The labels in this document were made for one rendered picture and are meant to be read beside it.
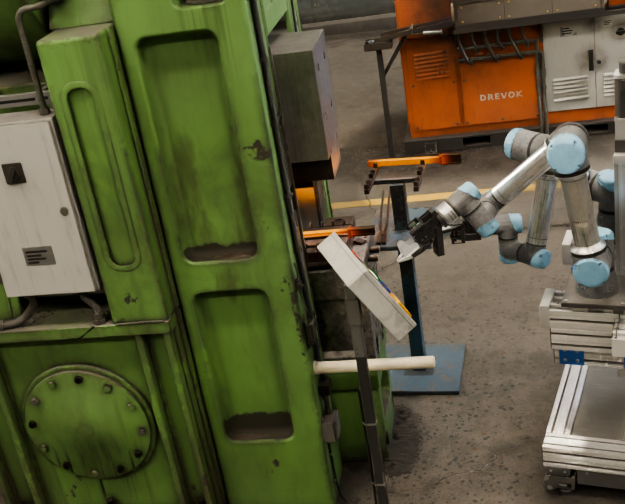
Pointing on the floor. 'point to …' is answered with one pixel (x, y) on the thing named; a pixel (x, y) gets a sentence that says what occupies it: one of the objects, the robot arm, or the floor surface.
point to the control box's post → (368, 404)
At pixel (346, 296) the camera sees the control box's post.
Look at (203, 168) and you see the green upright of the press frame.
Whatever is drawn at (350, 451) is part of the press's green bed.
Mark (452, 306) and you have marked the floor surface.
